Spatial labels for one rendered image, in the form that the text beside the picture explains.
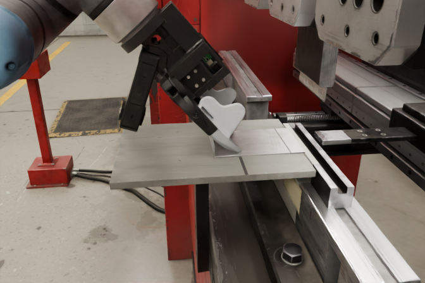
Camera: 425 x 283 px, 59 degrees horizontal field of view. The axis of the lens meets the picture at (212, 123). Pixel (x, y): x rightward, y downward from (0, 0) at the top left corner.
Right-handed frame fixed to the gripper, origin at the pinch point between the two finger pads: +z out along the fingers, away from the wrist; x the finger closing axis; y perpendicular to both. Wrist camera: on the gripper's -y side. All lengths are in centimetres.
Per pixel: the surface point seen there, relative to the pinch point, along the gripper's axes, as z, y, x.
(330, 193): 8.1, 7.1, -13.3
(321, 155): 8.9, 9.1, -5.1
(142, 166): -7.3, -9.6, -5.5
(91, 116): 24, -125, 267
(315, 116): 31, 14, 42
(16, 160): 0, -155, 193
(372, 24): -10.0, 18.6, -22.1
